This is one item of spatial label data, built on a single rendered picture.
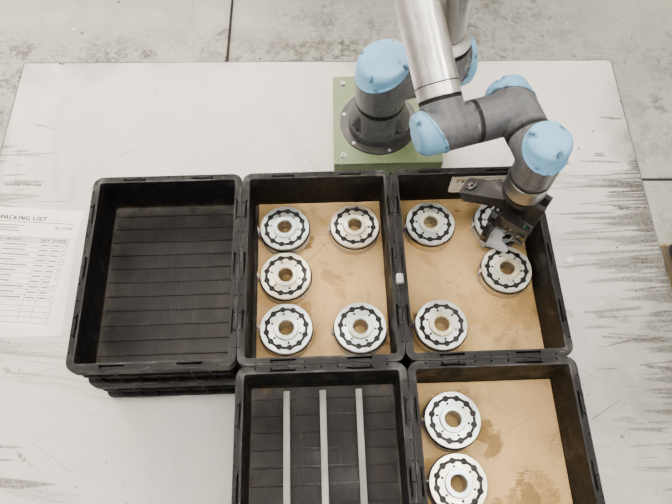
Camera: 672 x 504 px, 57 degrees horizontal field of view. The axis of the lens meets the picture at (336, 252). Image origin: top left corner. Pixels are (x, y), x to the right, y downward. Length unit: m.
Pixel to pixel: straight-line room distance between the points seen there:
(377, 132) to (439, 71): 0.46
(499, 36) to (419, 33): 1.85
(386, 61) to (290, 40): 1.45
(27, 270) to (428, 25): 1.03
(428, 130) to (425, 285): 0.37
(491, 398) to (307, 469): 0.37
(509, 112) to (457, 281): 0.38
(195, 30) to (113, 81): 1.13
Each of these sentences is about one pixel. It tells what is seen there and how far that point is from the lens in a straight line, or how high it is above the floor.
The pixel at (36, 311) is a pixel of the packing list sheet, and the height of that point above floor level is 0.70.
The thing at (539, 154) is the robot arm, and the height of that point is 1.20.
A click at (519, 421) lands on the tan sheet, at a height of 0.83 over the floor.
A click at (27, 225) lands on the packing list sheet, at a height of 0.70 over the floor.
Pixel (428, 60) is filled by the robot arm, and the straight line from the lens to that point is 1.05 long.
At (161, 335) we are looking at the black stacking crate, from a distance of 1.27.
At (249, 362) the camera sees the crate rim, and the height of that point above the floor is 0.93.
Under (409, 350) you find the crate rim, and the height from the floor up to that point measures 0.93.
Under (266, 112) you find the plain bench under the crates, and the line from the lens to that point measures 1.65.
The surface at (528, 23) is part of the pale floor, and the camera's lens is 2.98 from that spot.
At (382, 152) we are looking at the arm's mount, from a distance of 1.50.
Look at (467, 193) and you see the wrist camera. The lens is 1.20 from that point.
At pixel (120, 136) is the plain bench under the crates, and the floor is 0.70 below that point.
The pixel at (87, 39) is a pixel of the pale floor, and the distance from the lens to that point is 2.98.
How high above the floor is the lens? 1.99
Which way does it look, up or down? 65 degrees down
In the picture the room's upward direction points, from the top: straight up
